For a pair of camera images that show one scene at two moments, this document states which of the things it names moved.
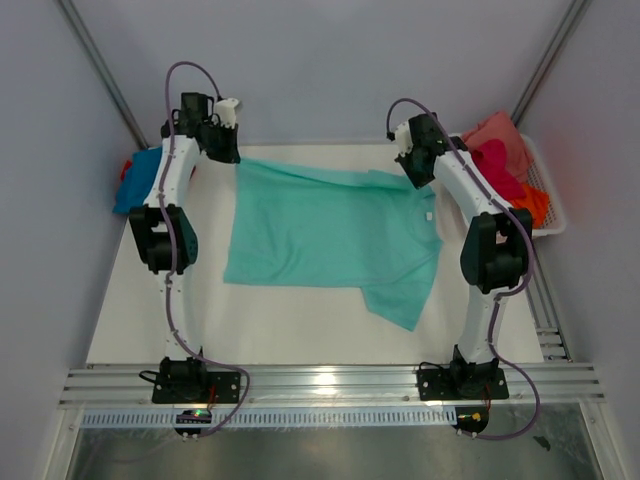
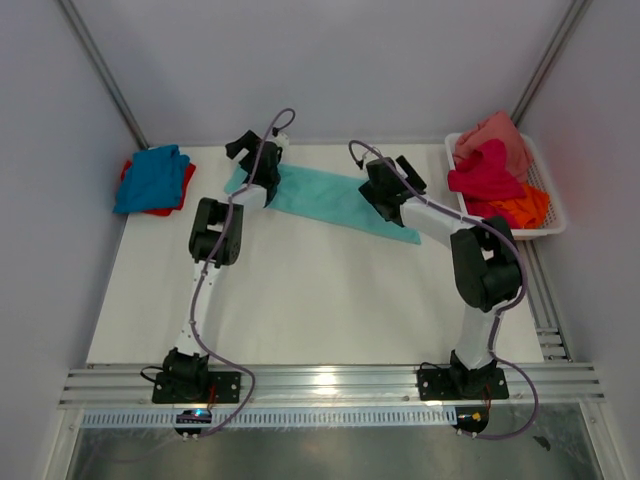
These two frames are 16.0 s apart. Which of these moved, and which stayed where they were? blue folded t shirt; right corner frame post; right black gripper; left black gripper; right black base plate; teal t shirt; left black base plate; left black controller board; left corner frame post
Moved: right black gripper; teal t shirt; left black gripper
Stayed: left black controller board; right corner frame post; left corner frame post; right black base plate; blue folded t shirt; left black base plate
